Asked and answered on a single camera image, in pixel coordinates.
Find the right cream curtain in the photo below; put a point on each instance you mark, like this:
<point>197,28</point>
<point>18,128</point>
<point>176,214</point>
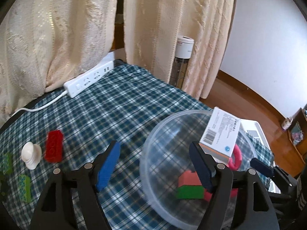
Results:
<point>151,30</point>

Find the white plastic cap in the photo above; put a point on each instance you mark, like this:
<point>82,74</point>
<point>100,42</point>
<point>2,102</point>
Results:
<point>31,155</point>

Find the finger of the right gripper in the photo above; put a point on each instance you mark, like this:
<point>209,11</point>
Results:
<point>261,167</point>

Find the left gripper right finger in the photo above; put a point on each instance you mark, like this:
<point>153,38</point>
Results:
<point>253,209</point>

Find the blue white medicine box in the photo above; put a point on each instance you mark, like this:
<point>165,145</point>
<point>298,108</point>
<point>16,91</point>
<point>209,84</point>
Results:
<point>220,135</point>

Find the pink foam hair roller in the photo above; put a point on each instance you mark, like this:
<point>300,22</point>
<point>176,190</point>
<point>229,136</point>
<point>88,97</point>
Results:
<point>234,163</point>

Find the blue plaid bedsheet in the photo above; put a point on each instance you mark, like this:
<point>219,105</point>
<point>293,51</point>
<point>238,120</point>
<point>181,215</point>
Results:
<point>125,105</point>

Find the dark green soap box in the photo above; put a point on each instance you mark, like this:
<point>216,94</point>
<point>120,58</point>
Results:
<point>4,187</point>

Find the red toy brick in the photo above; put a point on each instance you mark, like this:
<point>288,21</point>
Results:
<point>54,147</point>

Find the left cream curtain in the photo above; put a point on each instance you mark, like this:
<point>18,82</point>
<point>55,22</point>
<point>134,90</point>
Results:
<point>45,43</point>

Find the wooden shelf with items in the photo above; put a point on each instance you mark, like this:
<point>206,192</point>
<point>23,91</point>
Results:
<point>297,132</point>

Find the cream curtain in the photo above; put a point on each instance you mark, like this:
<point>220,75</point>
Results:
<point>45,43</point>
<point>151,30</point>

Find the clear plastic bowl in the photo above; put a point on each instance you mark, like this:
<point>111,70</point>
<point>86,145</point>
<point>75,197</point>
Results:
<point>165,156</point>

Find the white plastic basket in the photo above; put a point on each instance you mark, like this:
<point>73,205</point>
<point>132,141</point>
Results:
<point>254,130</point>

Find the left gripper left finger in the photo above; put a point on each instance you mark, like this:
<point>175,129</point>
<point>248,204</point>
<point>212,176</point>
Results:
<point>54,209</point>

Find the white tower heater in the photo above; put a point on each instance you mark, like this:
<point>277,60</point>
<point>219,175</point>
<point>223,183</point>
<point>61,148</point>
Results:
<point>183,52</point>

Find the pink green toy brick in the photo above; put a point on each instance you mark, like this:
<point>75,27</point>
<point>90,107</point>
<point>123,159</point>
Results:
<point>189,186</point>

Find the white power strip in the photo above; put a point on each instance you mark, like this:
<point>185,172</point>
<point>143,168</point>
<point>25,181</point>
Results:
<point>78,84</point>

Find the green dotted toy brick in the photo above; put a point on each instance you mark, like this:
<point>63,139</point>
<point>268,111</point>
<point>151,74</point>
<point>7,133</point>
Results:
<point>6,164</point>

